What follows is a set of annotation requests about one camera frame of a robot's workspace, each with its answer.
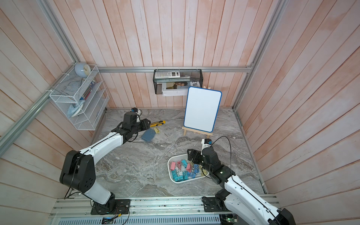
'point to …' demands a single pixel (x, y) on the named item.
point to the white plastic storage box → (180, 169)
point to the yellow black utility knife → (157, 123)
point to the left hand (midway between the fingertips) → (148, 123)
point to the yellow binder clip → (156, 131)
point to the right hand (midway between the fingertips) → (192, 150)
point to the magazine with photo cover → (179, 88)
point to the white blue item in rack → (75, 108)
